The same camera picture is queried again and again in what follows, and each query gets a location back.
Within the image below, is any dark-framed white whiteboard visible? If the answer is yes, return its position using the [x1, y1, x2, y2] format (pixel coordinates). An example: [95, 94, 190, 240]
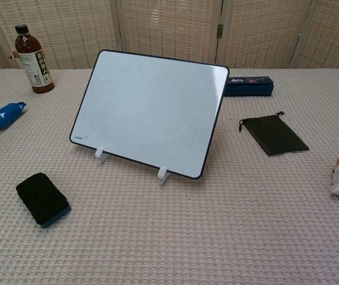
[68, 49, 231, 181]

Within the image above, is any black whiteboard eraser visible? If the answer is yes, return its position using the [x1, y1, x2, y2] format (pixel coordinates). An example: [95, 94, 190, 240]
[15, 172, 72, 229]

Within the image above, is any white plastic board stand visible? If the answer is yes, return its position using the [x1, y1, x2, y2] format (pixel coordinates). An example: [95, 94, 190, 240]
[94, 146, 170, 186]

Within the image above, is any dark sauce bottle white label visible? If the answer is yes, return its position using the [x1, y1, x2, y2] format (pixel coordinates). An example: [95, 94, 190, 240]
[14, 24, 55, 94]

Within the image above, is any black drawstring pouch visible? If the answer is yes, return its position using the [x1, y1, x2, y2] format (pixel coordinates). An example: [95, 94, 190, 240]
[238, 111, 310, 157]

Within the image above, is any beige woven tablecloth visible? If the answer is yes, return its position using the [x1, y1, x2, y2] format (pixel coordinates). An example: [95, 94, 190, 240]
[0, 67, 339, 285]

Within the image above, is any dark blue long box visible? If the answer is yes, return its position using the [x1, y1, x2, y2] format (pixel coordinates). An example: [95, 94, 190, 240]
[224, 75, 275, 98]

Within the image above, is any woven folding screen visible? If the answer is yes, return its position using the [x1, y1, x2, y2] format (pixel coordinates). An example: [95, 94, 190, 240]
[0, 0, 339, 71]

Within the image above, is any blue snack packet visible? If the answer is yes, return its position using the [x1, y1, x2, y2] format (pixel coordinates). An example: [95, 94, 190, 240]
[0, 102, 27, 131]

